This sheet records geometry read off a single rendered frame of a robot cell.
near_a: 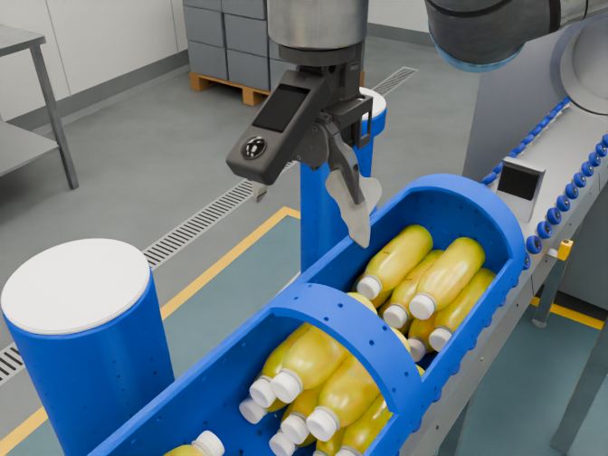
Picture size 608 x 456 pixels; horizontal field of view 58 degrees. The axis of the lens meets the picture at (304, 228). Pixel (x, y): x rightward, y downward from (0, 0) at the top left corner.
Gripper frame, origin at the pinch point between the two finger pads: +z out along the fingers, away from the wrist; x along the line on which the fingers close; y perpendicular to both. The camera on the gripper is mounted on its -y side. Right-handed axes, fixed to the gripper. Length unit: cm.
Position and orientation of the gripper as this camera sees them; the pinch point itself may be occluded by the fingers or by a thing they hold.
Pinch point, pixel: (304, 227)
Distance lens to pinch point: 61.0
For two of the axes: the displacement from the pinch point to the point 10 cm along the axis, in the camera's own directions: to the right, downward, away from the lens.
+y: 6.1, -4.6, 6.5
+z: 0.0, 8.2, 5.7
